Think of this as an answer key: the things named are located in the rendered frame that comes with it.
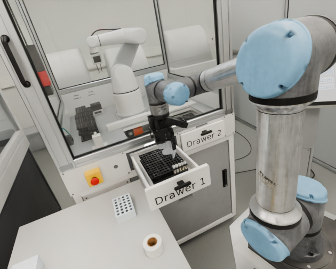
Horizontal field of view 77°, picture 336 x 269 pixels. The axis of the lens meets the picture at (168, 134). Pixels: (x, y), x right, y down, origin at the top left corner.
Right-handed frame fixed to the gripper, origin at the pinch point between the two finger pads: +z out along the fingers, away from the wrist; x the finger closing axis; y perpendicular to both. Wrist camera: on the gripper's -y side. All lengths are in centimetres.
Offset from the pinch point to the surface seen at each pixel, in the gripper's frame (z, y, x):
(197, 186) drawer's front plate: 13.3, -4.6, 11.1
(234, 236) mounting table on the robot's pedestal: 21.2, -6.6, 33.3
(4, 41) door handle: -54, 46, -18
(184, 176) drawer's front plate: 5.3, 0.5, 11.1
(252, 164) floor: 98, -113, -72
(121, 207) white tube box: 19.0, 28.0, -1.5
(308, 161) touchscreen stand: 46, -95, -2
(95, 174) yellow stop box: 8.2, 34.8, -17.9
